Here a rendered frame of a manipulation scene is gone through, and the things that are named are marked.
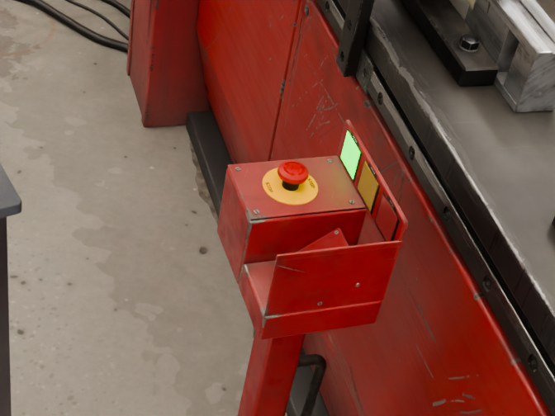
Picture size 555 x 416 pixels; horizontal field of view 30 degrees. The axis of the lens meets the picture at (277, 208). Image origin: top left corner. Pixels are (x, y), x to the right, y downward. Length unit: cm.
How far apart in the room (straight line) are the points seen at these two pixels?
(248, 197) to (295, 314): 16
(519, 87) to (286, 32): 60
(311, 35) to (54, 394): 84
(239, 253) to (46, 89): 151
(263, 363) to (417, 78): 45
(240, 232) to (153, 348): 85
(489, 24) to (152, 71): 126
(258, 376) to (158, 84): 123
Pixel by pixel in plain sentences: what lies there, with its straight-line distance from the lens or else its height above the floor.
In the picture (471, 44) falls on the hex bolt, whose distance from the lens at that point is 142.
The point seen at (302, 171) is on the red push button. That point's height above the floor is 81.
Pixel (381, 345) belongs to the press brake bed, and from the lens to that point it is 155.
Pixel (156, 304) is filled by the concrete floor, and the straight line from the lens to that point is 221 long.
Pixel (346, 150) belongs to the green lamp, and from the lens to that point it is 135.
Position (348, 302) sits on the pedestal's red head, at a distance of 129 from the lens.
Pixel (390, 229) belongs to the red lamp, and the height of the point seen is 81.
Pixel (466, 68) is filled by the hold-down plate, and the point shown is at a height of 90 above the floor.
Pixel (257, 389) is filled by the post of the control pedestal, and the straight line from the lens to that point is 151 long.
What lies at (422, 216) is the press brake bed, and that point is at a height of 75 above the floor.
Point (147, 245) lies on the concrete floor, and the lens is 233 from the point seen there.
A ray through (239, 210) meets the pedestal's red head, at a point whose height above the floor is 76.
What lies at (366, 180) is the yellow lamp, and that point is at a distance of 130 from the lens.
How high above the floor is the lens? 163
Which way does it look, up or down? 41 degrees down
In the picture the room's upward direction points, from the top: 12 degrees clockwise
